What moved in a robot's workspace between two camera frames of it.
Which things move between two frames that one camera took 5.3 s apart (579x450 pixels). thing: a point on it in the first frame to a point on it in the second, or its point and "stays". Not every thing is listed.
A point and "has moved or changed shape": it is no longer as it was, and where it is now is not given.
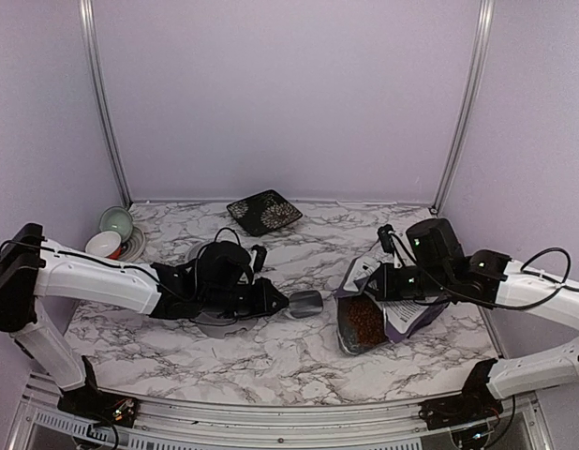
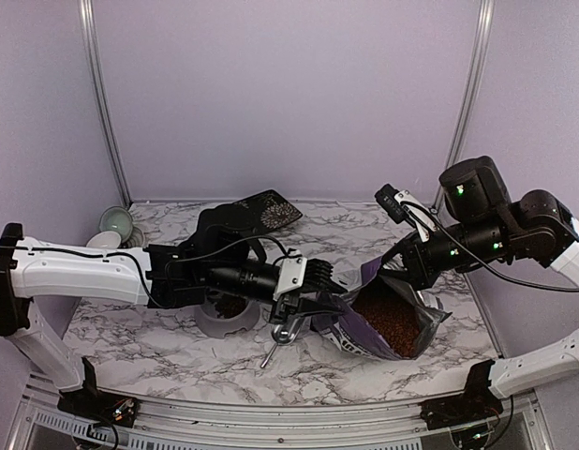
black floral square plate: x=262 y=212 stays
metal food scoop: x=304 y=304 has moved or changed shape
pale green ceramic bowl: x=118 y=219 stays
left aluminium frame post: x=96 y=66 stays
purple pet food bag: x=364 y=322 has moved or changed shape
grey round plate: x=134 y=247 stays
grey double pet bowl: x=216 y=324 stays
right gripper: x=388 y=290 to x=420 y=270
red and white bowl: x=104 y=244 stays
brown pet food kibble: x=365 y=322 to x=388 y=310
